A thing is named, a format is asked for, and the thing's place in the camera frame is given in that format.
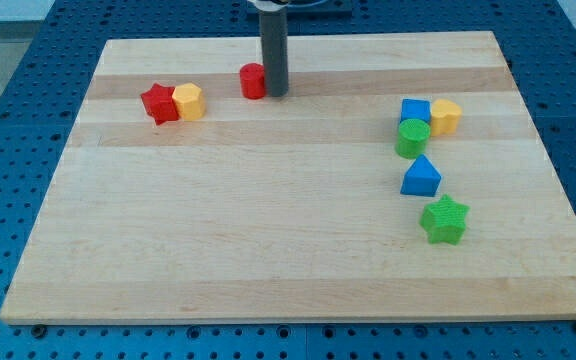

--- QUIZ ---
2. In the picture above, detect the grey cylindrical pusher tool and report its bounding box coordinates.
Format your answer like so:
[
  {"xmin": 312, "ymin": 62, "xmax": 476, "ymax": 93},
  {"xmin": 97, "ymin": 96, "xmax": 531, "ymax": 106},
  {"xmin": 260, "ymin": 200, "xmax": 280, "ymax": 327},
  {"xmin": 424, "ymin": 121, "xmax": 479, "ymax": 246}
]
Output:
[{"xmin": 255, "ymin": 1, "xmax": 289, "ymax": 97}]

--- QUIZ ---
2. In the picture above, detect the green cylinder block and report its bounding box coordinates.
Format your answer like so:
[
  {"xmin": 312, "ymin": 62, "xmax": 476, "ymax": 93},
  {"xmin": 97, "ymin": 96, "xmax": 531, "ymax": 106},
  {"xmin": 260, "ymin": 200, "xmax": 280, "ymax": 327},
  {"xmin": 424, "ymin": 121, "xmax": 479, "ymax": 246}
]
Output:
[{"xmin": 395, "ymin": 118, "xmax": 431, "ymax": 159}]

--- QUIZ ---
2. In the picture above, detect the red star block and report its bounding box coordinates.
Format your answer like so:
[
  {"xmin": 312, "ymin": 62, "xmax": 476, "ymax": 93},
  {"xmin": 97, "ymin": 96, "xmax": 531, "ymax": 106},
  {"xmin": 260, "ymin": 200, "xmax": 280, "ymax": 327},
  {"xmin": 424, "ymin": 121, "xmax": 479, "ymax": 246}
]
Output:
[{"xmin": 140, "ymin": 83, "xmax": 179, "ymax": 126}]

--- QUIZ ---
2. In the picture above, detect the red cylinder block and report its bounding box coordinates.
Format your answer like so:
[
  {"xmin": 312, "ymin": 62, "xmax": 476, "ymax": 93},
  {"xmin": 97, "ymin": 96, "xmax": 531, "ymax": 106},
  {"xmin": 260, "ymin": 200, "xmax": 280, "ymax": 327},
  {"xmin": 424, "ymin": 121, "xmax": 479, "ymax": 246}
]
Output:
[{"xmin": 239, "ymin": 63, "xmax": 266, "ymax": 100}]

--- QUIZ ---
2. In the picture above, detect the green star block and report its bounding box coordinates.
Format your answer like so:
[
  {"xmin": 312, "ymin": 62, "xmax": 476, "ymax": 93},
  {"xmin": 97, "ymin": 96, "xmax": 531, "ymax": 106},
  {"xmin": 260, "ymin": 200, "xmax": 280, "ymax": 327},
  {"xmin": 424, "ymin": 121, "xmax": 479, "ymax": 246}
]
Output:
[{"xmin": 419, "ymin": 194, "xmax": 470, "ymax": 245}]

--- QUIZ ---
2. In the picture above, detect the yellow heart block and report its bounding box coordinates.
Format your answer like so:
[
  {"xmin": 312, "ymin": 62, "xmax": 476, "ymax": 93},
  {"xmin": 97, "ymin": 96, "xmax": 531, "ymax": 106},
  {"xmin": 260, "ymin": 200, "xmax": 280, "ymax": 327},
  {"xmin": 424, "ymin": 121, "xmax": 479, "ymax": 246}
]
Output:
[{"xmin": 430, "ymin": 99, "xmax": 463, "ymax": 136}]

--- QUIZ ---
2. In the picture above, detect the yellow hexagon block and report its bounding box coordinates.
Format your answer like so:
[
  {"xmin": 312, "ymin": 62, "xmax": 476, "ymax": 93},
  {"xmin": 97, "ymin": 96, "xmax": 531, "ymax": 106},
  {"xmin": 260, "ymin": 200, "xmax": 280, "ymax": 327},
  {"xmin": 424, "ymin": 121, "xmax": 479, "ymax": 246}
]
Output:
[{"xmin": 172, "ymin": 83, "xmax": 206, "ymax": 121}]

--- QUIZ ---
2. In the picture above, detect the blue triangle block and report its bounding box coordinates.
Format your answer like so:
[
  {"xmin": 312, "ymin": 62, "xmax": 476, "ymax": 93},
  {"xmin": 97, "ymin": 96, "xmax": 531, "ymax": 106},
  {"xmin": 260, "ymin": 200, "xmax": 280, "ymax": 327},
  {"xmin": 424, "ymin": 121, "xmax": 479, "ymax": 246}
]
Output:
[{"xmin": 400, "ymin": 155, "xmax": 442, "ymax": 197}]

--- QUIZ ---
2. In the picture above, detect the blue cube block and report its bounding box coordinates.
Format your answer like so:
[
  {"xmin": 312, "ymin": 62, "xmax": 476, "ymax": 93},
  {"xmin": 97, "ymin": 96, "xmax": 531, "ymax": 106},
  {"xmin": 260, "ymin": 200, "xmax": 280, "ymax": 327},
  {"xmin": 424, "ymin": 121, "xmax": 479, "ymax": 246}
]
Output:
[{"xmin": 400, "ymin": 98, "xmax": 431, "ymax": 123}]

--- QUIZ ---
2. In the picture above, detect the wooden board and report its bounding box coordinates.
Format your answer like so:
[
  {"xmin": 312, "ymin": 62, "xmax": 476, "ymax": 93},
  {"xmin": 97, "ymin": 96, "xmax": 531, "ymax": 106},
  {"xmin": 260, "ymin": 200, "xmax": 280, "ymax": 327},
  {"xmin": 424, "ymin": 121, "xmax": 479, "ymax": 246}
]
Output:
[{"xmin": 0, "ymin": 31, "xmax": 576, "ymax": 325}]

